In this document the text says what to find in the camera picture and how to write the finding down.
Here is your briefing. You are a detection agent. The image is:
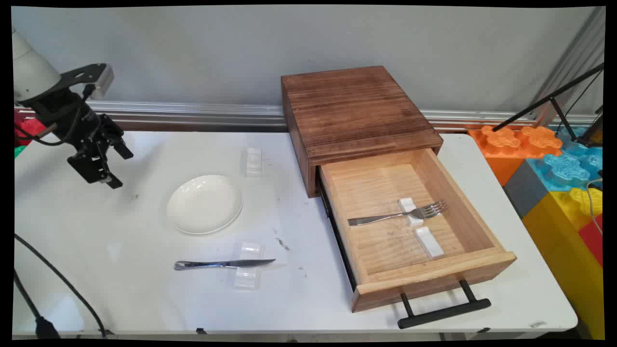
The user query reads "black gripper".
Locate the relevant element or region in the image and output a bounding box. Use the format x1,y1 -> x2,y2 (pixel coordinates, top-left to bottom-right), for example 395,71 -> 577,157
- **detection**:
29,89 -> 134,190

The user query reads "silver table knife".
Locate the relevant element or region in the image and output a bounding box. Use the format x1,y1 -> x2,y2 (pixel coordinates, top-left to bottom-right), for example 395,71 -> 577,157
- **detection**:
174,258 -> 277,271

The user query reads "white round plate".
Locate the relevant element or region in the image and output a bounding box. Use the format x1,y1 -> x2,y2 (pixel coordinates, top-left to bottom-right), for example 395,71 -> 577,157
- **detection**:
166,174 -> 244,236

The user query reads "white cutlery rest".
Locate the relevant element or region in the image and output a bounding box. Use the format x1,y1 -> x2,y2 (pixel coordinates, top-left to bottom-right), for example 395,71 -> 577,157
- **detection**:
398,197 -> 425,227
414,226 -> 445,260
232,241 -> 264,290
245,147 -> 264,178

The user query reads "dark wooden drawer cabinet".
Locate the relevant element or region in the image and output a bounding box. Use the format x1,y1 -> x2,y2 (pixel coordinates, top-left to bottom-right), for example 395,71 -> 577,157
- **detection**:
281,66 -> 444,199

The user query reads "silver fork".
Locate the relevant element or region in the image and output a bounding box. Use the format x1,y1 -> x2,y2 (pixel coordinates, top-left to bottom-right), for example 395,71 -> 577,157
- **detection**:
347,200 -> 447,227

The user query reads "light wooden drawer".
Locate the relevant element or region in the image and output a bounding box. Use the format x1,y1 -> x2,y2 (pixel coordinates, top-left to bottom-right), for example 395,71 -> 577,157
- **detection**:
317,147 -> 517,313

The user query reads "orange foam block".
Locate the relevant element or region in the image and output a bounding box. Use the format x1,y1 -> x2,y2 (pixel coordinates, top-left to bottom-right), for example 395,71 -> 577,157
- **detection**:
468,125 -> 563,187

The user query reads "grey foam block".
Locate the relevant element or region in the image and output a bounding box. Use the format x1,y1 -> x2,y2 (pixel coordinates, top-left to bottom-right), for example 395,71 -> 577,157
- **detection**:
502,160 -> 549,220

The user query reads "black tripod stand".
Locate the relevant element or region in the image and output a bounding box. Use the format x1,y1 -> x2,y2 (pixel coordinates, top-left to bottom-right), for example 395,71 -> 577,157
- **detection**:
492,63 -> 604,148

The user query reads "blue foam block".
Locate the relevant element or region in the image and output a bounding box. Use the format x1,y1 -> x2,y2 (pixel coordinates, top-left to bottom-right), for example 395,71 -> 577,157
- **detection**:
526,126 -> 604,193

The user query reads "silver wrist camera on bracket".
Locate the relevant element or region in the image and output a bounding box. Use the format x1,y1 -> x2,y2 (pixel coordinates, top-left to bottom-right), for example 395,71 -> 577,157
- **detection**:
60,63 -> 115,101

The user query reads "aluminium wall rail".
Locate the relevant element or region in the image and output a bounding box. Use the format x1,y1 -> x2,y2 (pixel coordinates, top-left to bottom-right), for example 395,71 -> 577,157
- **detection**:
14,100 -> 598,133

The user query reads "black table cable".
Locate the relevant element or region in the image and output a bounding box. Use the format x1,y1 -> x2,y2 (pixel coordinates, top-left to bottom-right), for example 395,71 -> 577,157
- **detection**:
14,234 -> 107,337

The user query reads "black cable with plug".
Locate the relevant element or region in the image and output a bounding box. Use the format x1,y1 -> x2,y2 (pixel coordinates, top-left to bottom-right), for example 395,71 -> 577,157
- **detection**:
14,270 -> 61,339

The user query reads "black drawer slide rail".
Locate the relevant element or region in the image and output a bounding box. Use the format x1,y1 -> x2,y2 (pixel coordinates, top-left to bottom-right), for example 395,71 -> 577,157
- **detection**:
316,177 -> 358,293

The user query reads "black drawer handle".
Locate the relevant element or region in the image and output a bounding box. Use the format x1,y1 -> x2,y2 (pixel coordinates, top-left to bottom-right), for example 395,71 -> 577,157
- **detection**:
397,279 -> 492,330

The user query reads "thin grey cable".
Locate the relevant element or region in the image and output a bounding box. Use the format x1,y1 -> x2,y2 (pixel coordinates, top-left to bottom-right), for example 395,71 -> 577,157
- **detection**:
585,177 -> 604,235

